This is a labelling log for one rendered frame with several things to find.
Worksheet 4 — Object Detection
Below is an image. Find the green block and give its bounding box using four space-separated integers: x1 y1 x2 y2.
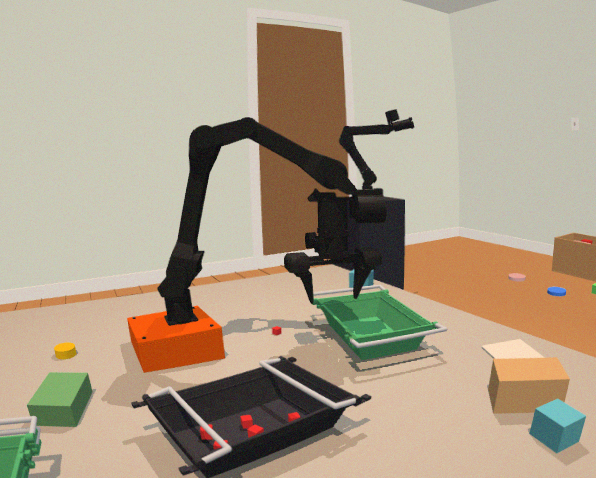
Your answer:
27 372 92 427

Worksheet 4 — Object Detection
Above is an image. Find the teal cube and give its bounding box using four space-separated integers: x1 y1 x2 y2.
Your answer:
349 270 374 288
529 399 586 453

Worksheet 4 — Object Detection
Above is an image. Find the yellow short cylinder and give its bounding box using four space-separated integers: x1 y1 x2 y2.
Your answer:
54 342 76 360

